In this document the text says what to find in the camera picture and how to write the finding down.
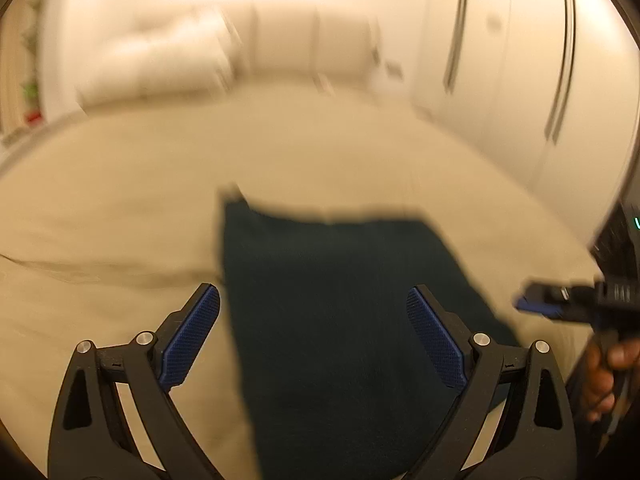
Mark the white wardrobe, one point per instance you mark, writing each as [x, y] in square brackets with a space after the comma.
[510, 60]

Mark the white pillow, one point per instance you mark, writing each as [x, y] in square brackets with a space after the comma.
[150, 60]

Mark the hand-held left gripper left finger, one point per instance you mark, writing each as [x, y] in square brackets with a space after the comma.
[192, 335]

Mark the beige bed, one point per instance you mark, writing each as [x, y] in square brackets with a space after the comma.
[125, 200]

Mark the dark green cloth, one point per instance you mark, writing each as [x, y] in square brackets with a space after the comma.
[325, 310]

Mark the person's right hand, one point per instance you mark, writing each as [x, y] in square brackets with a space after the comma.
[597, 375]

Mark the cream padded headboard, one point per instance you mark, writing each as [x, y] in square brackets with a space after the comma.
[300, 40]

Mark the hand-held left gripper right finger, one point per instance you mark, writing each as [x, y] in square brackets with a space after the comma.
[435, 340]

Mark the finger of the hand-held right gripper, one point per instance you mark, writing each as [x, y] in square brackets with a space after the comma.
[537, 307]
[550, 291]

